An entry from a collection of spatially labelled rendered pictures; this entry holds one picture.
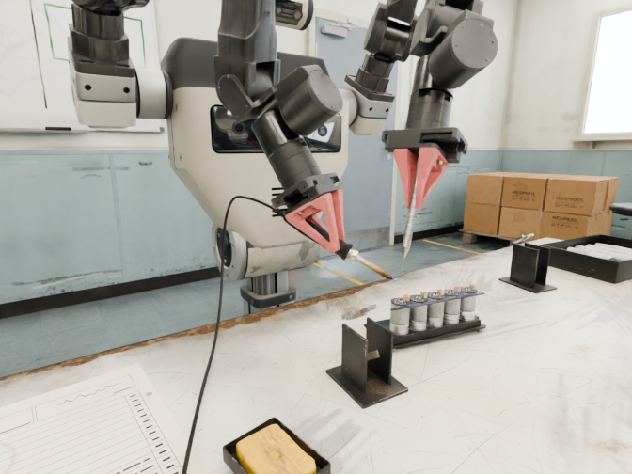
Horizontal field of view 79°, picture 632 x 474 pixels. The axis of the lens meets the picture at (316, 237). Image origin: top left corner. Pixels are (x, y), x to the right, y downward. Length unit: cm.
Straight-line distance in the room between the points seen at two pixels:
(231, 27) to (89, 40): 28
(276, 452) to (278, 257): 53
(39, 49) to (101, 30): 216
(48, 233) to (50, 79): 92
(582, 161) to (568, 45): 129
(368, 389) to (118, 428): 25
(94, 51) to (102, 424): 54
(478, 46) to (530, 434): 40
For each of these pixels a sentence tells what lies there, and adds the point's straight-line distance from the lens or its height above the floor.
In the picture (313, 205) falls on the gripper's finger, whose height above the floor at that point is 94.
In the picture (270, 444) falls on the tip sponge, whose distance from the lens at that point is 37.
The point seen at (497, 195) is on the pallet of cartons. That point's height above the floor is 55.
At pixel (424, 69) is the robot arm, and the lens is 57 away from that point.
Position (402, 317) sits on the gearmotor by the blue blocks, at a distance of 51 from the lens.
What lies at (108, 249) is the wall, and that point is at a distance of 296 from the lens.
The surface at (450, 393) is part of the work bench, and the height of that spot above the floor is 75.
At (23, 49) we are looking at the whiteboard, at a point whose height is 155.
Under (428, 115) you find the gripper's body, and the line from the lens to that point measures 54.
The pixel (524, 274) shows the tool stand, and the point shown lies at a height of 78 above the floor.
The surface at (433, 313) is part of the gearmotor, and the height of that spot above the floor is 79.
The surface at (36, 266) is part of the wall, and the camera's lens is 296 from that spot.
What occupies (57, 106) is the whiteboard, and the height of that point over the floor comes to 125.
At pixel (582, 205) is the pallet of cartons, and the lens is 407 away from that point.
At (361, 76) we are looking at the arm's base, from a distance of 101.
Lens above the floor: 101
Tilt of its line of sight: 13 degrees down
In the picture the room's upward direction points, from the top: straight up
